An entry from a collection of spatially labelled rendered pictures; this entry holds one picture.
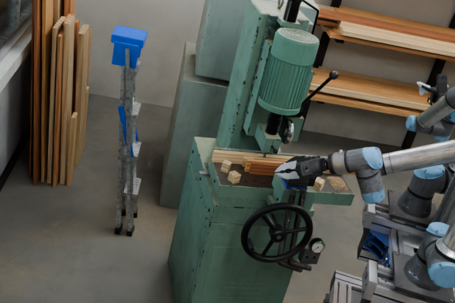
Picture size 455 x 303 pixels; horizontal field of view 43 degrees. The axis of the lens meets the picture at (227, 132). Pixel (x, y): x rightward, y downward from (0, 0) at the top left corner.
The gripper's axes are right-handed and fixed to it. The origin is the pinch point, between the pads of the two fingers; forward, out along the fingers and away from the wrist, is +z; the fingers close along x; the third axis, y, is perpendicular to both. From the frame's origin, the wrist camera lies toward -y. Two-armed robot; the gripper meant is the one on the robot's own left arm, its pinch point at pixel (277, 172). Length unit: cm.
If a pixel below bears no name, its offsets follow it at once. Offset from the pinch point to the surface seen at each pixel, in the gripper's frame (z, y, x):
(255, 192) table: 22.5, 27.9, -7.6
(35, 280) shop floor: 147, 25, -36
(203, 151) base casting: 56, 51, 13
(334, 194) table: -3, 51, -14
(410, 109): -3, 284, 24
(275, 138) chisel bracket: 13.1, 35.5, 12.9
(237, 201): 29.9, 25.0, -10.3
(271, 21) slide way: 5, 33, 60
